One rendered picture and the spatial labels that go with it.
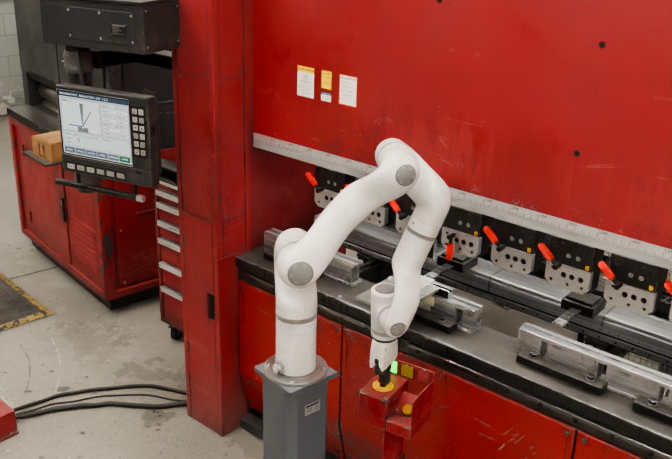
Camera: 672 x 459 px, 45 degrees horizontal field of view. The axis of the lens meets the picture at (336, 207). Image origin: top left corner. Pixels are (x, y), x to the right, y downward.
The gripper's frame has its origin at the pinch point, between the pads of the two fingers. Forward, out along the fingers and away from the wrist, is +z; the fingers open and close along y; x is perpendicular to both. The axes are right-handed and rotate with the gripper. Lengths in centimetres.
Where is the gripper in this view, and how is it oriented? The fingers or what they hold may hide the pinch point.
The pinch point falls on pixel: (384, 377)
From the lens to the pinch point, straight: 256.9
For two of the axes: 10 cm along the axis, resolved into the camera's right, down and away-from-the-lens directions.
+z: 0.2, 9.1, 4.2
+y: -5.3, 3.7, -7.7
